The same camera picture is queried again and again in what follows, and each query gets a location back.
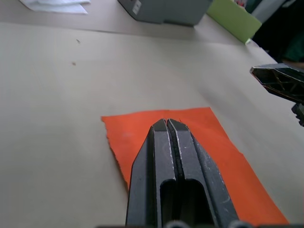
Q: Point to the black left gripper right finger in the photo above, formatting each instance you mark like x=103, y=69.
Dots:
x=202, y=180

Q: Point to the orange sheet of paper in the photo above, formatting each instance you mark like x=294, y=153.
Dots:
x=123, y=135

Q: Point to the light green flat board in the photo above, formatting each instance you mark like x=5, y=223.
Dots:
x=234, y=20

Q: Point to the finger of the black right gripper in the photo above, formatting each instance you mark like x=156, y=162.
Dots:
x=299, y=115
x=278, y=80

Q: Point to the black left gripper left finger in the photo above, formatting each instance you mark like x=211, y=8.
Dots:
x=142, y=180

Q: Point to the grey plastic box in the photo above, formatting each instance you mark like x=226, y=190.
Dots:
x=164, y=10

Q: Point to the white paper sheet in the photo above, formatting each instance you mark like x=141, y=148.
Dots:
x=59, y=6

